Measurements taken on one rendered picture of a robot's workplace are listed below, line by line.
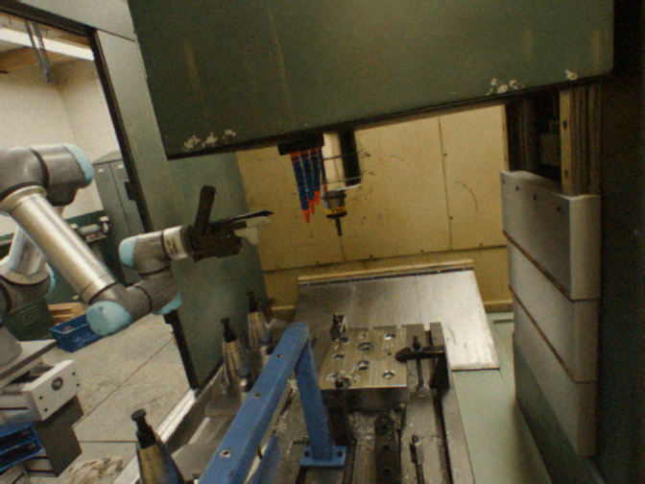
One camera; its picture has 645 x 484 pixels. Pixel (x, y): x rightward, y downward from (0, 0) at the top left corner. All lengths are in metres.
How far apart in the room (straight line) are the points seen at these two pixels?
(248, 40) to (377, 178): 1.38
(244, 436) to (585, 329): 0.60
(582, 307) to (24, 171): 1.12
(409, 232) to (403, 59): 1.45
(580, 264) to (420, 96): 0.39
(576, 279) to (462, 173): 1.24
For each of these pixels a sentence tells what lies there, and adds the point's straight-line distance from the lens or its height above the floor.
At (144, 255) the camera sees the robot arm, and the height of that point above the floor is 1.39.
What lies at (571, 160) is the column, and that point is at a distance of 0.75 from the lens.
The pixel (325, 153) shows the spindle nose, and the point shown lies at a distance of 0.86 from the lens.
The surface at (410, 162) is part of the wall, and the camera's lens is 1.93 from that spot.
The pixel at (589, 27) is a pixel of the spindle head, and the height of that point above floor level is 1.65.
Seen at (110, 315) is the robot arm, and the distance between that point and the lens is 0.90.
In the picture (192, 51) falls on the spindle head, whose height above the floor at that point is 1.73.
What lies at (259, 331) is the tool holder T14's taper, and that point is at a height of 1.26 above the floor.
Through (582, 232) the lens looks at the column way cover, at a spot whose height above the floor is 1.36.
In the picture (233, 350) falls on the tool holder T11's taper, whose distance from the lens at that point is 0.66.
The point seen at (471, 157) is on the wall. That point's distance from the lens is 1.96.
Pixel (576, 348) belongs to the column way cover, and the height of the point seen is 1.14.
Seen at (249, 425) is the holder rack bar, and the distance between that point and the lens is 0.58.
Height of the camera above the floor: 1.56
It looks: 14 degrees down
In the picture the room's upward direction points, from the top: 10 degrees counter-clockwise
